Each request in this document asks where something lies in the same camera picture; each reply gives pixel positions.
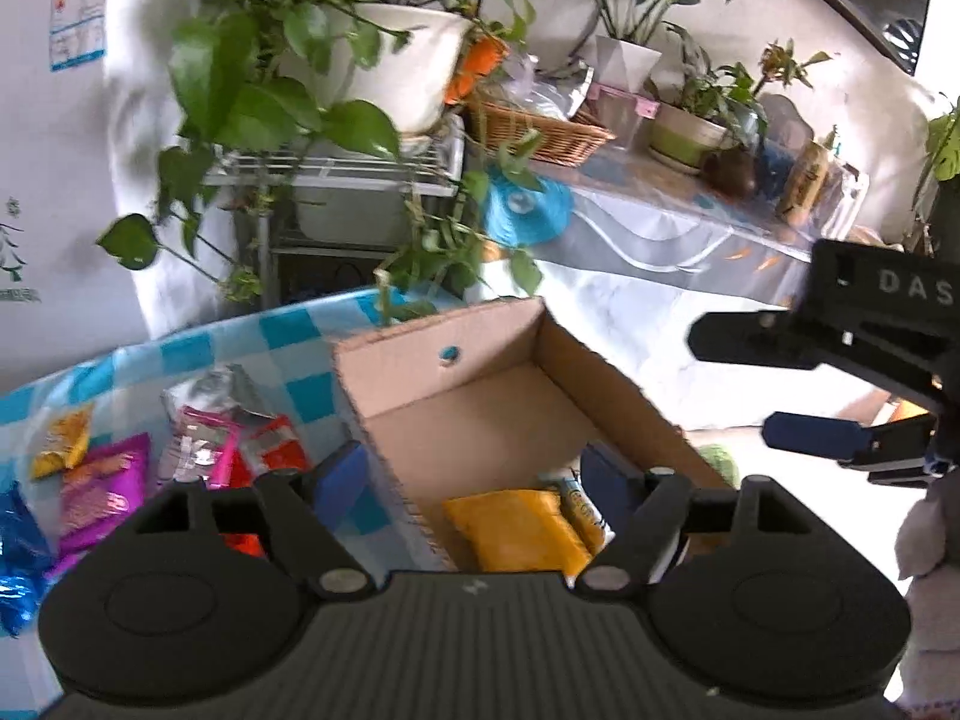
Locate red snack packet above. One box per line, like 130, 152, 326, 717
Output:
221, 416, 310, 557

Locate pothos plant in white pot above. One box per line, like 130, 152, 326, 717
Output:
97, 0, 545, 320

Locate clear plastic bag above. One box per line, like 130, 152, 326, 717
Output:
487, 56, 597, 125

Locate clear plastic container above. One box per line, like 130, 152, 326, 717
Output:
817, 161, 871, 241

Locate white plastic basin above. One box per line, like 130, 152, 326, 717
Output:
292, 176, 421, 248

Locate grey white table cover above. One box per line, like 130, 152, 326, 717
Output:
517, 142, 875, 293

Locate blue white checked tablecloth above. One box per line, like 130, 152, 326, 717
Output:
0, 289, 458, 713

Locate green leafy plant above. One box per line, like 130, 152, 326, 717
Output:
911, 94, 960, 256

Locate wicker basket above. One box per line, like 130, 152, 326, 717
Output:
469, 86, 616, 166

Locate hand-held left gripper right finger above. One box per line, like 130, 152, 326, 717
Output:
576, 444, 826, 601

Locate pink box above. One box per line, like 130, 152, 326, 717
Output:
589, 86, 657, 121

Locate blue white label sticker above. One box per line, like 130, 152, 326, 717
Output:
49, 0, 110, 74

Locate small yellow orange packet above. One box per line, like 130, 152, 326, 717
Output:
30, 405, 95, 479

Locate magenta snack packet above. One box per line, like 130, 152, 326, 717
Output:
45, 433, 152, 578

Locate brown teapot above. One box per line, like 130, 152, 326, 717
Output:
705, 146, 757, 200

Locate plant in green striped pot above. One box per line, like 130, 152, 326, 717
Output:
649, 22, 770, 177

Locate blue shiny snack packet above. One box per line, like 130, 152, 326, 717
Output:
0, 481, 55, 640

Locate yellow striped snack tube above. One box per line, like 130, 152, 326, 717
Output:
559, 474, 610, 557

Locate pink white snack packet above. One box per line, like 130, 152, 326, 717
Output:
159, 405, 242, 490

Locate white metal rack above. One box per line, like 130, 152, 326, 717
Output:
206, 112, 466, 308

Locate blue jar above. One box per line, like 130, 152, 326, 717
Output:
757, 139, 796, 196

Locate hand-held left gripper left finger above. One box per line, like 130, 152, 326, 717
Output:
133, 441, 370, 598

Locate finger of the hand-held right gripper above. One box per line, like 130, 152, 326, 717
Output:
688, 311, 820, 371
761, 411, 935, 485

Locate cardboard box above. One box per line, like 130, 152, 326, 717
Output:
331, 296, 740, 575

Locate yellow bottle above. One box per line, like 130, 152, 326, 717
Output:
776, 136, 830, 224

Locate green tree wall sticker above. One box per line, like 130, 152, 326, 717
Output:
0, 195, 42, 305

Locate plant in white angular pot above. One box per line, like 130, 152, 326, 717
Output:
540, 0, 732, 91

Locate person's right hand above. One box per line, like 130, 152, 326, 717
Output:
896, 469, 960, 601

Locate orange toy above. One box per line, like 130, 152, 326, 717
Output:
445, 37, 511, 106

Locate blue round fan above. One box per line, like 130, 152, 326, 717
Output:
484, 165, 575, 245

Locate yellow snack packet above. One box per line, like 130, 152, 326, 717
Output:
442, 490, 593, 573

